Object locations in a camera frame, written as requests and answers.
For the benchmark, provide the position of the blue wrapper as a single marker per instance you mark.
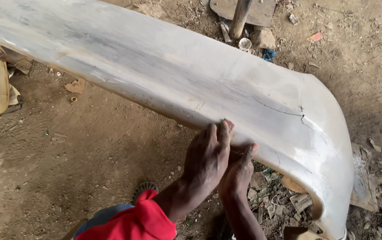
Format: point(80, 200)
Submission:
point(269, 55)

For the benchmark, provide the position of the brown sandpaper piece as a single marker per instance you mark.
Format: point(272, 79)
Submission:
point(238, 150)

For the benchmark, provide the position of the heap of litter scraps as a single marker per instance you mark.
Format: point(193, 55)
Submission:
point(274, 200)

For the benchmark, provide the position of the orange card scrap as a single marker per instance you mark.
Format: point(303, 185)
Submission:
point(315, 36)

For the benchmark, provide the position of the large dirty cardboard sheet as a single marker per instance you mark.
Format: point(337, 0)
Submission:
point(364, 181)

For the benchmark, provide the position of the wooden post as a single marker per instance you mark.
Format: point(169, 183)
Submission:
point(241, 16)

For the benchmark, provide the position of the dark sandal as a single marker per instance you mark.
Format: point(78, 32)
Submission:
point(144, 189)

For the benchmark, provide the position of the person's left hand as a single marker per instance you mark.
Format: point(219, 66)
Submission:
point(206, 160)

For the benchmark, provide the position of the flat wooden board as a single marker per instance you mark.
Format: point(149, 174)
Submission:
point(261, 11)

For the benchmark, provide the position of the brown cardboard box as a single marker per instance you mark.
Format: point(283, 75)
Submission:
point(299, 234)

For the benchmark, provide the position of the person's right hand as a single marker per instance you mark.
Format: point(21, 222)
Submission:
point(237, 176)

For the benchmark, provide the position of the red sleeve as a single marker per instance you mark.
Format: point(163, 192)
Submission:
point(137, 221)

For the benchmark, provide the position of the brown stone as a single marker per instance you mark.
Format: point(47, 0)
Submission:
point(263, 38)

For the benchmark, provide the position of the white car bumper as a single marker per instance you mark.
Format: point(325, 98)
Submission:
point(164, 63)

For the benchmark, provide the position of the brown cardboard scrap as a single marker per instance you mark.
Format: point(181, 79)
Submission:
point(75, 86)

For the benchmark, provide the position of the small white cup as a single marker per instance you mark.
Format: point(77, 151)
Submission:
point(245, 44)

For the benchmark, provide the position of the blue trousers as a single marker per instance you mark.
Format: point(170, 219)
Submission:
point(105, 215)

